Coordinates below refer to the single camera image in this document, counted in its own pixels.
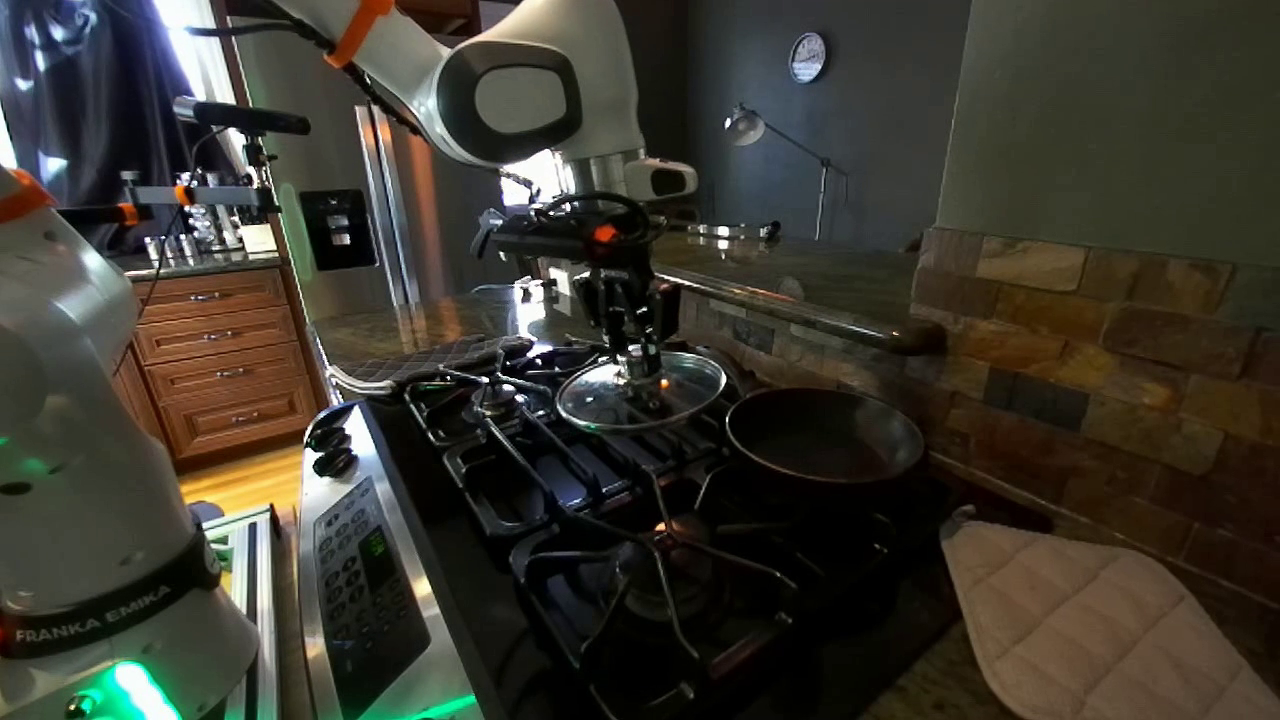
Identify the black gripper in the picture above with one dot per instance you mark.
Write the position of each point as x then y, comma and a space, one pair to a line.
639, 292

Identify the glass lid with metal knob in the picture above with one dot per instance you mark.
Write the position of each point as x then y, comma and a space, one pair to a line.
693, 384

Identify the black frying pan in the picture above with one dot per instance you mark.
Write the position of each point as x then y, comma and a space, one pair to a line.
823, 433

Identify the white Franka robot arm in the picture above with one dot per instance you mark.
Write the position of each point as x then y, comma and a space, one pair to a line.
81, 534

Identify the black gas stove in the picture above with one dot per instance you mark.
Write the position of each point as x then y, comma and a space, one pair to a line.
601, 603

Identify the stainless steel refrigerator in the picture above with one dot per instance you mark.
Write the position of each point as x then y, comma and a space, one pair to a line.
402, 224

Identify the black stove knob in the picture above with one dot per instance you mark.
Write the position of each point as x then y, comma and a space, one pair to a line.
331, 425
337, 463

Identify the black fridge dispenser panel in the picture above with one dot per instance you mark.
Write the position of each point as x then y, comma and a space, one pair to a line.
337, 228

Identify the wooden drawer cabinet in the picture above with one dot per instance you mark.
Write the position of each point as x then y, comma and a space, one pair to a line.
224, 361

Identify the beige quilted pot holder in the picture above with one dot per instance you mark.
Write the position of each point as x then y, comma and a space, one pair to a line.
1094, 627

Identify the dark hanging jacket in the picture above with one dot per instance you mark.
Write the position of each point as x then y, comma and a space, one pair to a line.
81, 81

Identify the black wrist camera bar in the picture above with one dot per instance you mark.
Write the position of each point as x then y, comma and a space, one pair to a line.
625, 245

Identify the round wall clock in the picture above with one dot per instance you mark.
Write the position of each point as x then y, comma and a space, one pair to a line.
811, 59

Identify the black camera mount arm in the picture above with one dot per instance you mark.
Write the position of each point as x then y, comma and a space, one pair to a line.
215, 194

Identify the black stereo camera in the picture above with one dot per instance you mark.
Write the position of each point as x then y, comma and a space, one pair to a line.
243, 119

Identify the metal robot stand frame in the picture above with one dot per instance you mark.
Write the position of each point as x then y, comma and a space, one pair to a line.
245, 603

